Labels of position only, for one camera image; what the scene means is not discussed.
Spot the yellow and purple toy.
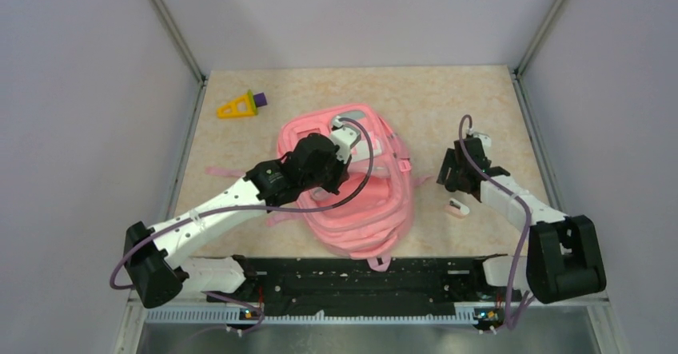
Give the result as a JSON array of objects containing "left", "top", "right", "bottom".
[{"left": 216, "top": 89, "right": 268, "bottom": 119}]

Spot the pink student backpack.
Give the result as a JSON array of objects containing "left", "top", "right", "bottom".
[{"left": 205, "top": 102, "right": 433, "bottom": 273}]

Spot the aluminium frame rail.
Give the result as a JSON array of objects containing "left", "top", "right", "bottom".
[{"left": 114, "top": 296, "right": 630, "bottom": 353}]

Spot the pink and white eraser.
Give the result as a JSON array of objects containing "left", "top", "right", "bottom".
[{"left": 445, "top": 197, "right": 470, "bottom": 219}]

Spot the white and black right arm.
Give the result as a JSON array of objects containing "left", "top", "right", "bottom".
[{"left": 437, "top": 137, "right": 607, "bottom": 304}]

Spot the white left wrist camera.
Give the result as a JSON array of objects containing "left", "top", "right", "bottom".
[{"left": 329, "top": 116, "right": 383, "bottom": 165}]

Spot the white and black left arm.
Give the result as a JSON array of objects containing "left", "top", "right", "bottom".
[{"left": 120, "top": 127, "right": 361, "bottom": 308}]

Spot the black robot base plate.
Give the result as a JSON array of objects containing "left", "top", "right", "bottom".
[{"left": 231, "top": 256, "right": 505, "bottom": 318}]

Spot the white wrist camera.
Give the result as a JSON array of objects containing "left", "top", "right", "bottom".
[
  {"left": 329, "top": 116, "right": 383, "bottom": 165},
  {"left": 465, "top": 129, "right": 493, "bottom": 151}
]

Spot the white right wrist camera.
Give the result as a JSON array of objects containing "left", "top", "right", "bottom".
[{"left": 465, "top": 129, "right": 493, "bottom": 151}]

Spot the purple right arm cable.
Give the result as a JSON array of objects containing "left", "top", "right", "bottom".
[{"left": 457, "top": 114, "right": 536, "bottom": 332}]

